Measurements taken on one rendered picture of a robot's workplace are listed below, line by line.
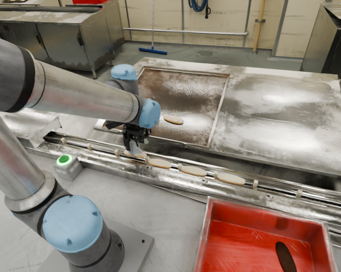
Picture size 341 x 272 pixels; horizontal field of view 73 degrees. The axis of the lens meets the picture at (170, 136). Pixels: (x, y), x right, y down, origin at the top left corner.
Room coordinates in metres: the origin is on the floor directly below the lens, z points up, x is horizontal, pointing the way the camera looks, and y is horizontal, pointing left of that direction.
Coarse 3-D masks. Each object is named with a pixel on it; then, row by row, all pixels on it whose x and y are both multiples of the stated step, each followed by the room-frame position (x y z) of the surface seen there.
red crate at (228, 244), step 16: (224, 224) 0.38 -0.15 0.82; (208, 240) 0.33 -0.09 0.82; (224, 240) 0.33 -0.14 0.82; (240, 240) 0.33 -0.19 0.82; (256, 240) 0.32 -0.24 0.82; (272, 240) 0.32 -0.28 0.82; (288, 240) 0.32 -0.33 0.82; (208, 256) 0.29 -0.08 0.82; (224, 256) 0.28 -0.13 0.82; (240, 256) 0.28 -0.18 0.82; (256, 256) 0.28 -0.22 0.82; (272, 256) 0.27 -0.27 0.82; (304, 256) 0.27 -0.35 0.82
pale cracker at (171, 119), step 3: (165, 117) 0.87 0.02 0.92; (168, 117) 0.86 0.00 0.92; (171, 117) 0.86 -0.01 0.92; (174, 117) 0.86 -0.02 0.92; (177, 117) 0.86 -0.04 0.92; (168, 120) 0.84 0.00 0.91; (171, 120) 0.84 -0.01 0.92; (174, 120) 0.84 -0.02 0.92; (177, 120) 0.83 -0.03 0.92; (180, 120) 0.83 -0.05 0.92; (177, 123) 0.82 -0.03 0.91; (180, 123) 0.82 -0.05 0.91
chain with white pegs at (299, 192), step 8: (72, 144) 0.81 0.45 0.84; (88, 144) 0.77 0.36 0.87; (104, 152) 0.75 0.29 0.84; (144, 160) 0.68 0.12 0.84; (176, 168) 0.62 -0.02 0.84; (216, 176) 0.55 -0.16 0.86; (248, 184) 0.52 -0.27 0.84; (256, 184) 0.50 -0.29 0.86; (280, 192) 0.48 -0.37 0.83; (320, 200) 0.43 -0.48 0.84
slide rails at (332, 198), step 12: (60, 144) 0.81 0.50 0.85; (84, 144) 0.80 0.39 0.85; (96, 144) 0.79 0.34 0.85; (168, 168) 0.61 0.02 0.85; (204, 168) 0.60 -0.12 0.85; (216, 180) 0.54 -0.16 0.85; (252, 180) 0.53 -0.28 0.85; (276, 192) 0.47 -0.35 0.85; (312, 192) 0.46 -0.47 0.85; (324, 204) 0.41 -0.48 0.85
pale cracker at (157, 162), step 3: (150, 159) 0.66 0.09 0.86; (153, 159) 0.66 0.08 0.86; (156, 159) 0.66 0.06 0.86; (159, 159) 0.66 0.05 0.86; (150, 162) 0.65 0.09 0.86; (153, 162) 0.64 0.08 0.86; (156, 162) 0.64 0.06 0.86; (159, 162) 0.64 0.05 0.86; (162, 162) 0.64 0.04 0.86; (165, 162) 0.64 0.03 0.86; (168, 162) 0.64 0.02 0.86; (153, 165) 0.63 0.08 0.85; (156, 165) 0.63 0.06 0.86; (159, 165) 0.63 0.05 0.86; (162, 165) 0.62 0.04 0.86; (165, 165) 0.62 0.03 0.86; (168, 165) 0.62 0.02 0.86; (171, 165) 0.63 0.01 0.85
